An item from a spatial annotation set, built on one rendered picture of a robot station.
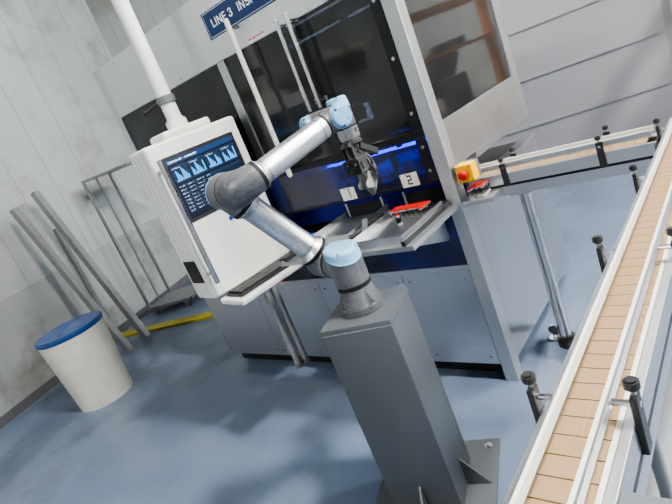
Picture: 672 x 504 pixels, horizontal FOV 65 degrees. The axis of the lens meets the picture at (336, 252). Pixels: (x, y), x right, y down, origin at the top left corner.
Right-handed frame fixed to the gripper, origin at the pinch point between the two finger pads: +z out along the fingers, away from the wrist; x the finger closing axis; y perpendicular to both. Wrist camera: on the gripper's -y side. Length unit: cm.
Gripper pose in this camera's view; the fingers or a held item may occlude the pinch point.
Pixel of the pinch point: (373, 190)
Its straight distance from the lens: 192.2
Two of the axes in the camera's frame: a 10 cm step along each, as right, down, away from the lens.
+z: 3.6, 8.9, 2.7
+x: 7.5, -1.0, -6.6
